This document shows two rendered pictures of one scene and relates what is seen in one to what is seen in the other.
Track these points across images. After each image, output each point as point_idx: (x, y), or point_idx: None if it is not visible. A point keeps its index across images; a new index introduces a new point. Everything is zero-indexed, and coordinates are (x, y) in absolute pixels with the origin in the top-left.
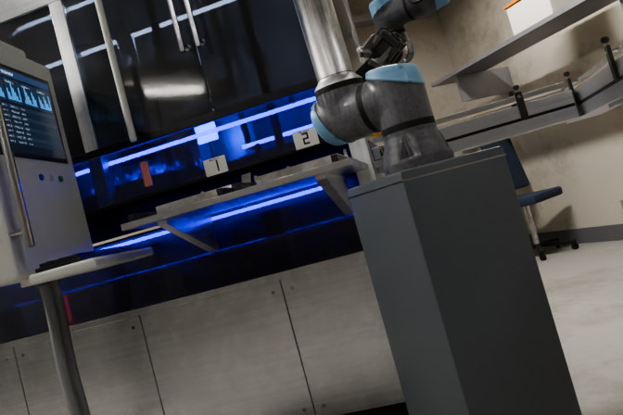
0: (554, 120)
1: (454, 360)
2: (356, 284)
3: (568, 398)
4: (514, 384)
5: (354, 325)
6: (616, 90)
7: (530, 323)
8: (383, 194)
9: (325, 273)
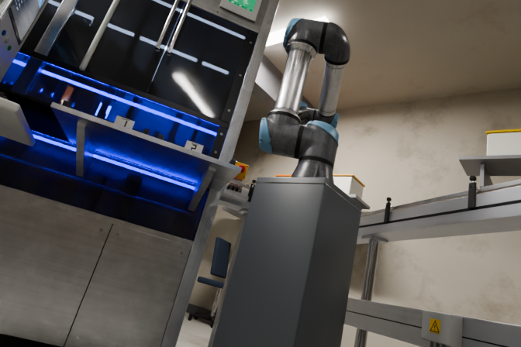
0: None
1: (299, 317)
2: (163, 258)
3: None
4: None
5: (143, 286)
6: (380, 228)
7: (335, 322)
8: (298, 187)
9: (148, 238)
